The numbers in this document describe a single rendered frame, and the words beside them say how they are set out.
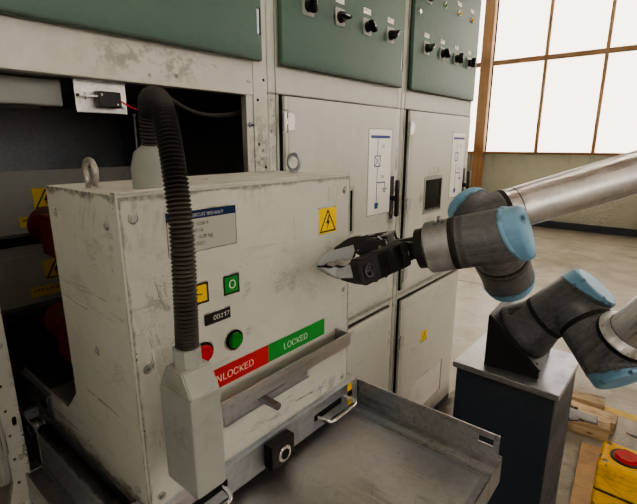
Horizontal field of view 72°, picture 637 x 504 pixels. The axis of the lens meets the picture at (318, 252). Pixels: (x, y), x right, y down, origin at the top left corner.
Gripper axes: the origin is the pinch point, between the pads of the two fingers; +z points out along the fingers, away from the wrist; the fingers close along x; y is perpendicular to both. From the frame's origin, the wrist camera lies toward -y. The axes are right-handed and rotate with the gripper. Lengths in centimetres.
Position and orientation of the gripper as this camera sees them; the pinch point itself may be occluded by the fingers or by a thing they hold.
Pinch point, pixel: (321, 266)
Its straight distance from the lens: 84.4
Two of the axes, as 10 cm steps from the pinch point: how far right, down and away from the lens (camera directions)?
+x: -2.4, -9.6, -1.3
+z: -8.8, 1.5, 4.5
